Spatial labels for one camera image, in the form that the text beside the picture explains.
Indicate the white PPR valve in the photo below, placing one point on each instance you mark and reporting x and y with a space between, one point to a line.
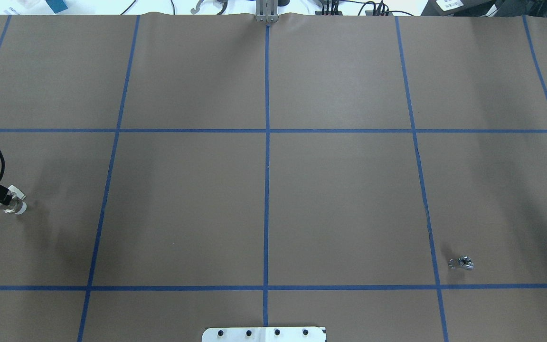
16 205

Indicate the aluminium frame post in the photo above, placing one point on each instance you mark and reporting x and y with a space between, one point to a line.
266 11

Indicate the metal pipe fitting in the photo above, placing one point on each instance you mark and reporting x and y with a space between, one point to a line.
461 262

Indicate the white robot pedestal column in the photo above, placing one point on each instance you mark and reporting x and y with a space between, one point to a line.
265 334

